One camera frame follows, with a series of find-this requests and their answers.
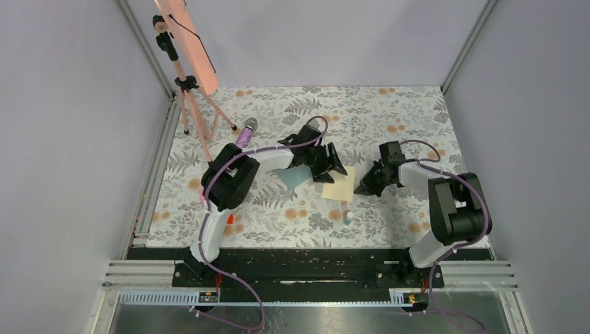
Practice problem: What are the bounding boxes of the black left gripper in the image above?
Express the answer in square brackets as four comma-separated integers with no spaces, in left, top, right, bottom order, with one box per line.
[303,143,346,184]

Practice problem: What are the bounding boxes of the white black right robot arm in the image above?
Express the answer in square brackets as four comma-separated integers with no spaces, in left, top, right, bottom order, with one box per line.
[353,141,493,287]

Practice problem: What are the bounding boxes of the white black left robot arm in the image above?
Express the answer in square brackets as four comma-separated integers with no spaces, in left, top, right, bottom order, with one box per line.
[189,124,348,286]

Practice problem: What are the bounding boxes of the small glue stick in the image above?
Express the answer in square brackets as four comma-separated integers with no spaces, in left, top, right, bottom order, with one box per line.
[343,212,354,226]

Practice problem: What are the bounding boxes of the floral table mat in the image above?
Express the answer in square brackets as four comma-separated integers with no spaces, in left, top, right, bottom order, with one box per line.
[146,86,466,248]

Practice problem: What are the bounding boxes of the purple glitter microphone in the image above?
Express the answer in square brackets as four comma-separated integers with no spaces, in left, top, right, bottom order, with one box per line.
[235,118,258,149]

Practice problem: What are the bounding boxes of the pink tripod stand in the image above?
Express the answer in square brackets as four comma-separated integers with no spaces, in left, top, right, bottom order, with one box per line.
[152,15,238,162]

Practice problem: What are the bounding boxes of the pink light panel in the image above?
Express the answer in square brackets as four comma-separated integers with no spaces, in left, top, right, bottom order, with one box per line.
[155,0,218,95]

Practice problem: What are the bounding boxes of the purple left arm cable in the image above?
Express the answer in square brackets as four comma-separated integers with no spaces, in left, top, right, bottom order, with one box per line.
[197,116,329,332]

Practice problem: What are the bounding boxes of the white slotted cable duct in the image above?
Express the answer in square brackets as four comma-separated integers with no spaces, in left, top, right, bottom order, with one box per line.
[118,287,416,308]

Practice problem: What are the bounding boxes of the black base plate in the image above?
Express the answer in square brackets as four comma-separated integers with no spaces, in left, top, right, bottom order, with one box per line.
[125,247,455,304]

